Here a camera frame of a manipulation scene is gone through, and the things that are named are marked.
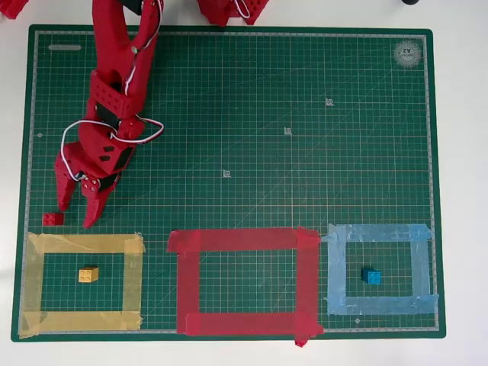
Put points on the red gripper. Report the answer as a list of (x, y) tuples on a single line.
[(91, 187)]

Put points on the red lego brick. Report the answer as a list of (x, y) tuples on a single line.
[(52, 219)]

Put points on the red printed robot arm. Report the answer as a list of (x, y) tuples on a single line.
[(110, 49)]

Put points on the idle red robot arm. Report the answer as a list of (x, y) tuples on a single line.
[(11, 7)]

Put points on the yellow tape square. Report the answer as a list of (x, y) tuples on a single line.
[(84, 243)]

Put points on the yellow lego brick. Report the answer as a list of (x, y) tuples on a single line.
[(88, 275)]

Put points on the red tape square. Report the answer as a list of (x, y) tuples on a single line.
[(188, 282)]

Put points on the blue tape square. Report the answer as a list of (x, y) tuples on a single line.
[(337, 267)]

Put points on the blue lego brick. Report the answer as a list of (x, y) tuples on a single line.
[(371, 276)]

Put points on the green cutting mat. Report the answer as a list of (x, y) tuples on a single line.
[(267, 152)]

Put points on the small black round object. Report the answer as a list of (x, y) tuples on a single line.
[(410, 2)]

